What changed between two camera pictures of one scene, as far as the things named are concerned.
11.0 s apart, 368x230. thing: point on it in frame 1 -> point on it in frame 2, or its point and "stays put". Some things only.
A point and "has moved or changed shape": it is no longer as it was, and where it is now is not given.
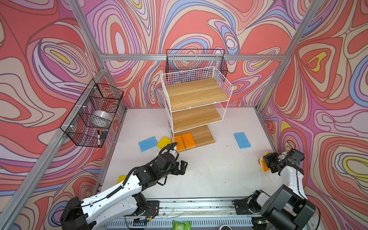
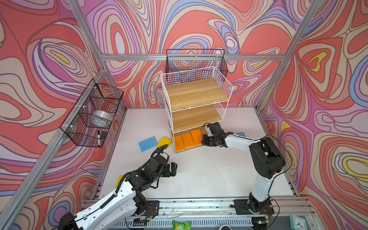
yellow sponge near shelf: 163,142 stays put
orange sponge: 262,163 has moved or changed shape
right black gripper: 268,158 -> 204,141
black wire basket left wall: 88,123 stays put
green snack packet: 177,225 stays put
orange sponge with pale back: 180,146 stays put
